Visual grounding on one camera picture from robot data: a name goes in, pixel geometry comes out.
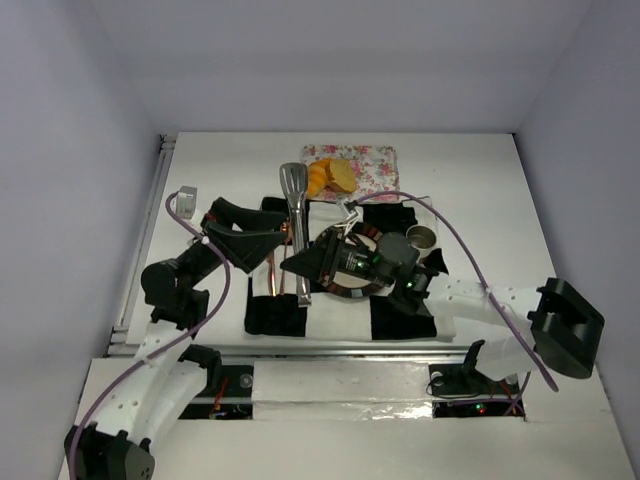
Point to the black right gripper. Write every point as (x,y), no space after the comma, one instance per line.
(330,256)

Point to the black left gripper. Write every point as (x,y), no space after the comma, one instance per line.
(208,226)

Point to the sliced bread piece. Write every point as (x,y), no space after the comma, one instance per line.
(341,176)

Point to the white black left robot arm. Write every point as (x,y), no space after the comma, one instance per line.
(120,432)

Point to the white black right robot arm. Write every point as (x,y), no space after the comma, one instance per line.
(553,328)

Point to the copper knife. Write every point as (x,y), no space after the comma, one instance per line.
(272,287)

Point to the dark rimmed beige plate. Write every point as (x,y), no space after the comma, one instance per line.
(350,287)

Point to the black white checkered cloth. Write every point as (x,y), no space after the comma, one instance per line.
(334,318)

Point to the orange croissant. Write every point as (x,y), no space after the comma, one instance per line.
(317,177)

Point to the silver metal cup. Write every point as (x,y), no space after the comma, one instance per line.
(423,239)

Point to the floral rectangular tray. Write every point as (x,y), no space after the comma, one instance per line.
(375,170)

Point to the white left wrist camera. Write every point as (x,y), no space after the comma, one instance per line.
(186,202)

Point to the aluminium frame rail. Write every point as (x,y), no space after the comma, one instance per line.
(119,330)

